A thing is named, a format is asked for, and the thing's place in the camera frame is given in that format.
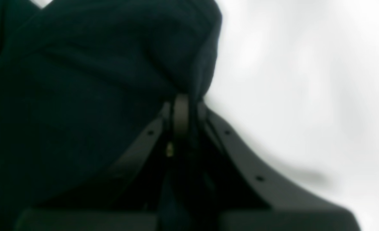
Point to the black T-shirt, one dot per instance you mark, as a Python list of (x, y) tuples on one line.
[(80, 79)]

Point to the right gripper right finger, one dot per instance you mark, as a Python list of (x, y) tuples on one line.
[(291, 208)]

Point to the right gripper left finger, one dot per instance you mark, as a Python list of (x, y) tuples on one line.
[(122, 198)]

